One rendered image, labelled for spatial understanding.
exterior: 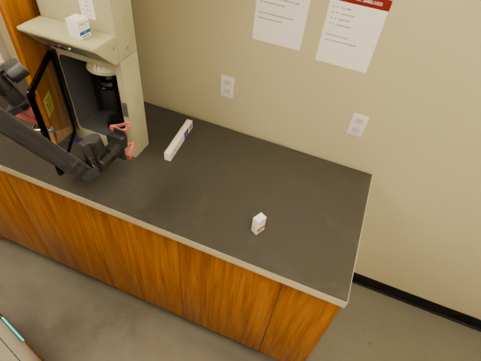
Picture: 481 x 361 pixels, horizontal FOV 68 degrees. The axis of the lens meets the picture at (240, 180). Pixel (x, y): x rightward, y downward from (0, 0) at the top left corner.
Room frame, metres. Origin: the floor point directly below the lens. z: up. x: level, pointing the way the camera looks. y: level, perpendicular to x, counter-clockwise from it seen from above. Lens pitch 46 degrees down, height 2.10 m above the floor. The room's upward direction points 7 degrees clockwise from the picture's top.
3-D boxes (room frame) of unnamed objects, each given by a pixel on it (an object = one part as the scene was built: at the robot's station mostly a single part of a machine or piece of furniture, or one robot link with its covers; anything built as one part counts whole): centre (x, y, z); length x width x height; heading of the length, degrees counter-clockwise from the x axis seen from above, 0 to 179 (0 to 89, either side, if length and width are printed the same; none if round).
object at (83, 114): (1.34, 0.61, 1.19); 0.26 x 0.24 x 0.35; 73
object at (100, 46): (1.17, 0.66, 1.46); 0.32 x 0.12 x 0.10; 73
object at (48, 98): (1.10, 0.76, 1.19); 0.30 x 0.01 x 0.40; 12
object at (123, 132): (1.00, 0.45, 1.24); 0.09 x 0.07 x 0.07; 163
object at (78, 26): (1.15, 0.60, 1.54); 0.05 x 0.05 x 0.06; 69
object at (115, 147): (0.93, 0.47, 1.20); 0.07 x 0.07 x 0.10; 73
